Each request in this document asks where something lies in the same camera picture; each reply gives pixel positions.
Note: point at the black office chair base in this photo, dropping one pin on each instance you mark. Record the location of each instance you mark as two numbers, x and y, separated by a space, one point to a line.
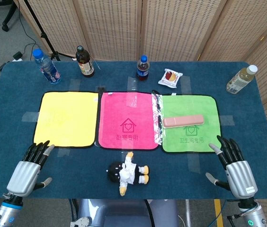
8 17

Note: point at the green cloth with house print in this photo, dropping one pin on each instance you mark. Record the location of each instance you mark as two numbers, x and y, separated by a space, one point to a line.
190 104

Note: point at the clear water bottle blue cap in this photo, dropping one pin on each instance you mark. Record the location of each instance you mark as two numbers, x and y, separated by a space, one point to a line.
49 69

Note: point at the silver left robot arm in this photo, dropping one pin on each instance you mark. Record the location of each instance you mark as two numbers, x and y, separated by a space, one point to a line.
5 212

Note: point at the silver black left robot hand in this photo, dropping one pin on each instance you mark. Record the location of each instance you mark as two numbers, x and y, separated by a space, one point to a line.
23 176

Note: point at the yellow cloth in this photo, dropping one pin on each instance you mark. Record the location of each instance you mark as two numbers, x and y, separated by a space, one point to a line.
64 118

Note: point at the white snack packet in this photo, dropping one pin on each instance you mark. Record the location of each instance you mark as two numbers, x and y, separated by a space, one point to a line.
170 78

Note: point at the black tripod stand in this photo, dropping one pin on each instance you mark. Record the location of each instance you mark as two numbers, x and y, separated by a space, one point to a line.
44 35

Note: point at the cola bottle blue cap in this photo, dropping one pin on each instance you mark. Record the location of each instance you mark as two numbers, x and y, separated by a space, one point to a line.
143 71

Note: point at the pink cloth with house print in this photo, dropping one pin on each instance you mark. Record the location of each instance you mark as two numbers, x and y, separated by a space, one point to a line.
124 108

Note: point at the pink rectangular case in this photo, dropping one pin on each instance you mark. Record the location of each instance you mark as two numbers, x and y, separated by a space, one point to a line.
183 121

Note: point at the black plush toy white coat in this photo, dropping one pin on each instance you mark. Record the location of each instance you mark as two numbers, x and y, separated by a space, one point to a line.
128 172

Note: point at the brown tea bottle dark cap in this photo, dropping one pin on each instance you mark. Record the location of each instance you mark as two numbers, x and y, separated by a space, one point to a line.
85 63

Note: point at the blue carpet table cover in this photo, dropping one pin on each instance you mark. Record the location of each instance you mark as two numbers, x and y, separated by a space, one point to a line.
12 106

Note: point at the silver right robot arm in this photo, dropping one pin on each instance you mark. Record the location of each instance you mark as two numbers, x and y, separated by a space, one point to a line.
254 215

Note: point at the wicker folding screen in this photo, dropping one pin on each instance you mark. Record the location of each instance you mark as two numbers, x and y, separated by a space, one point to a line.
114 28

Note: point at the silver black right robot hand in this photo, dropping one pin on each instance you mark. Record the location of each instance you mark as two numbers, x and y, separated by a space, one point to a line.
241 177

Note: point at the grey robot torso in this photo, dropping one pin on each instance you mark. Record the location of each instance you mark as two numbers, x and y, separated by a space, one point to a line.
114 212

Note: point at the pale drink bottle white cap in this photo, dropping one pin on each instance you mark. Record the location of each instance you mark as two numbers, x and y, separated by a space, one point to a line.
238 81

